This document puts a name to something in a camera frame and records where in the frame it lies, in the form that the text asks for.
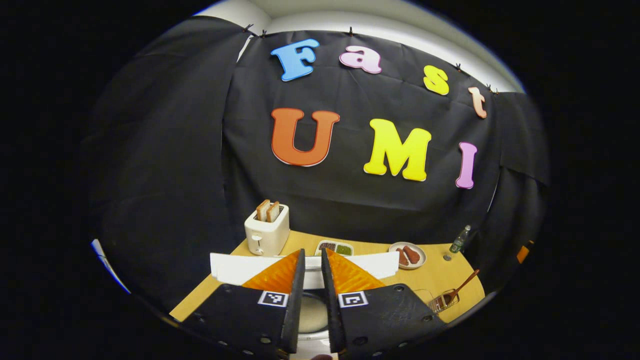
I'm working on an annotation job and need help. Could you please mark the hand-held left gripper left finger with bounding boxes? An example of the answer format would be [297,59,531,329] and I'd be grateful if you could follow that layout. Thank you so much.
[182,248,306,358]

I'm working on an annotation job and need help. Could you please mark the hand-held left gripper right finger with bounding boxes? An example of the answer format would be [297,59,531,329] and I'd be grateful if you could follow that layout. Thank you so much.
[320,247,448,358]

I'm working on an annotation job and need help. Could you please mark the wooden spoon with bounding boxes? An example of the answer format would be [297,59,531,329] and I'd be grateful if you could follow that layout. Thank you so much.
[440,269,481,307]

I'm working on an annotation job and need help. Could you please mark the white rice cooker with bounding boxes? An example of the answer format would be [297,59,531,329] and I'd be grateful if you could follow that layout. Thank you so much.
[210,251,400,360]

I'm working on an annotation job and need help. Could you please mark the clear bottle with green label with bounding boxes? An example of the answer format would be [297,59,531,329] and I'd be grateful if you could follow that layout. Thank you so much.
[449,225,472,254]

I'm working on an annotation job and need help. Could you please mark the white divided condiment tray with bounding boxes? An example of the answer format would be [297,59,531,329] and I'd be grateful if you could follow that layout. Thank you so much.
[315,240,354,257]

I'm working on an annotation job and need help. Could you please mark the white toaster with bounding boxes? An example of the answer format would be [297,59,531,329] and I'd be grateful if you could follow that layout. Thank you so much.
[244,202,291,257]

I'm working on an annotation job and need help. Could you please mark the white plate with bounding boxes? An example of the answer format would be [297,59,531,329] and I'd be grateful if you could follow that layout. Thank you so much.
[388,242,427,270]

